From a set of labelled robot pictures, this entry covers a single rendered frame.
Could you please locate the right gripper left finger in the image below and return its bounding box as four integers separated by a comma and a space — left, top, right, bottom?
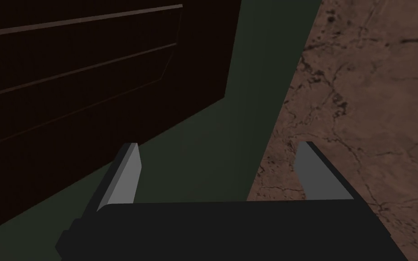
84, 142, 142, 215

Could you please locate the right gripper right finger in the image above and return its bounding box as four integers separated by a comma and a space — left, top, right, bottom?
294, 141, 358, 201

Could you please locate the dark brown panelled door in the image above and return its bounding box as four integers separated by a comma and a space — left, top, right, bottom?
0, 0, 242, 238

